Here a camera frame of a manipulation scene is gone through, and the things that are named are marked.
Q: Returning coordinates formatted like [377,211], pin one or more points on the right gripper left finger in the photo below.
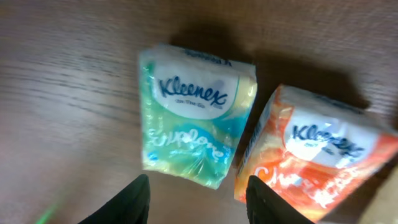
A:
[129,206]

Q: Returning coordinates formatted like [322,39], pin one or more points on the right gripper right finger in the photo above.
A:
[264,206]

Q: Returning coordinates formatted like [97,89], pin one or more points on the orange tissue pack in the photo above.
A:
[313,151]

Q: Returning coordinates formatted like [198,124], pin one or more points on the teal tissue pack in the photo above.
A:
[194,109]

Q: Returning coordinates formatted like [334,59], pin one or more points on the beige snack bag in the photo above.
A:
[383,207]

